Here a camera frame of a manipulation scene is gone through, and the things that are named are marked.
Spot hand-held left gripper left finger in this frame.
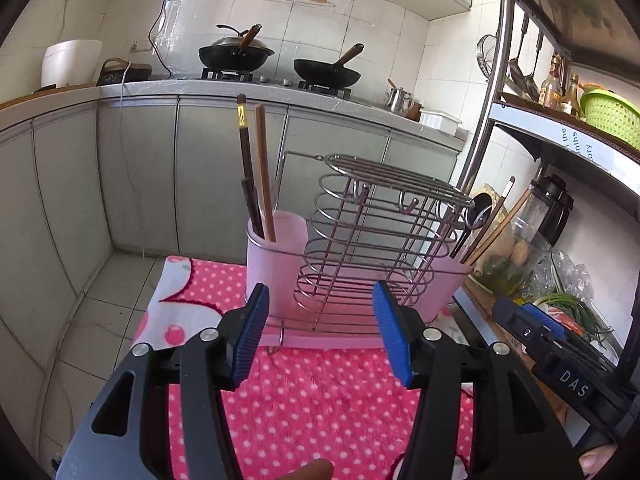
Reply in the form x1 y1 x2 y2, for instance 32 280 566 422
55 282 271 480

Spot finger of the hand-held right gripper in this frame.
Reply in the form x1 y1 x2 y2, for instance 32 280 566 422
492 297 566 366
530 304 616 366

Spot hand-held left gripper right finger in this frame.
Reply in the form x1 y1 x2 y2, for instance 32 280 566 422
372 280 586 480

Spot oval pink plastic cup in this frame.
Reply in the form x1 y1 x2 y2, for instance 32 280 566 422
300 255 473 326

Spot round pink plastic cup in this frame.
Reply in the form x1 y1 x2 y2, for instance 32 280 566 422
246 211 309 313

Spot black spoon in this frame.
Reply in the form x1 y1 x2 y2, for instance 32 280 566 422
450 192 493 261

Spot metal wire utensil rack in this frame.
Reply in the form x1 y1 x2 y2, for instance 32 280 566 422
272 151 476 348

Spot dark chopstick with gold band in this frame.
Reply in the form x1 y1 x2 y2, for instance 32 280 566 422
236 94 266 241

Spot person's right hand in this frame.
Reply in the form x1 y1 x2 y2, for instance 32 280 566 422
577 447 618 480

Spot person's left hand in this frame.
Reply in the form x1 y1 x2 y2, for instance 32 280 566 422
282 459 334 480

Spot orange and white packet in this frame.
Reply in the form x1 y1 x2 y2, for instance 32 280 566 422
547 307 586 338

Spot green onions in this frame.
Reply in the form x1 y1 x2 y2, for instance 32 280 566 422
532 292 613 348

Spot clear plastic container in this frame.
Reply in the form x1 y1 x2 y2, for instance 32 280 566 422
475 225 551 297

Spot pink plastic drip tray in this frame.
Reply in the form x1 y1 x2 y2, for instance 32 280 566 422
262 317 438 350

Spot clear plastic bag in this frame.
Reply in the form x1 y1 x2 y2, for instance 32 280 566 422
530 249 601 307

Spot dark green vegetable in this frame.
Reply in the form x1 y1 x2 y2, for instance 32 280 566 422
482 255 523 294

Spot pink polka dot cloth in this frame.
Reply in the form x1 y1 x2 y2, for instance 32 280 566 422
132 255 476 480

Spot brown wooden chopstick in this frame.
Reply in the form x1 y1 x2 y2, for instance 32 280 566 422
462 187 531 266
254 104 277 243

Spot short dark chopstick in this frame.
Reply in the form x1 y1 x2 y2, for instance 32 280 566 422
240 176 265 238

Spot white tipped chopstick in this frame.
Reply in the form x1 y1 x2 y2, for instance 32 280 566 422
467 176 516 261

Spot metal shelf rack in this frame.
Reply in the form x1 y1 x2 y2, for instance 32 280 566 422
452 0 640 411

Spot grey base cabinets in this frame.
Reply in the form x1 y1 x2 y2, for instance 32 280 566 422
0 94 467 376

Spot cardboard shelf liner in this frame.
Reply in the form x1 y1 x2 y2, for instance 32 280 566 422
490 102 640 181

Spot green plastic basket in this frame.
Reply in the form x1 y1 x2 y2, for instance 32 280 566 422
580 87 640 150

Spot white rectangular container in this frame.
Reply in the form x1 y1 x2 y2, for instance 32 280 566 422
419 109 463 137

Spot yellow oil bottle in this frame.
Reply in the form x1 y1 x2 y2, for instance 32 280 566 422
560 72 581 117

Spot amber liquor bottle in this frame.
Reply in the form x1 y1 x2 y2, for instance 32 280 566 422
542 52 563 111

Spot metal kettle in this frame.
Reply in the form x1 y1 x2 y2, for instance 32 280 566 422
386 79 415 113

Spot black gas stove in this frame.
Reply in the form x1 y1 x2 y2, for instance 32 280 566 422
200 66 353 101

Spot black wok with lid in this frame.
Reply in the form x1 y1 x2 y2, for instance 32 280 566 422
198 23 276 73

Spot white rice cooker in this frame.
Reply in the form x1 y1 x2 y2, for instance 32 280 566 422
41 40 104 88

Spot black wok with wooden handle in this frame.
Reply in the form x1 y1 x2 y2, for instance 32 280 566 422
293 43 365 88

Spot wire skimmer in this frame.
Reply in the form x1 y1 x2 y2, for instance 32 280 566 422
476 34 498 82

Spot dark basket with handle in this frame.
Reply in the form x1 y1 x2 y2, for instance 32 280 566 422
96 58 153 86

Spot black power cable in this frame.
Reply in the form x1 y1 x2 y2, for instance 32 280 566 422
149 0 173 81

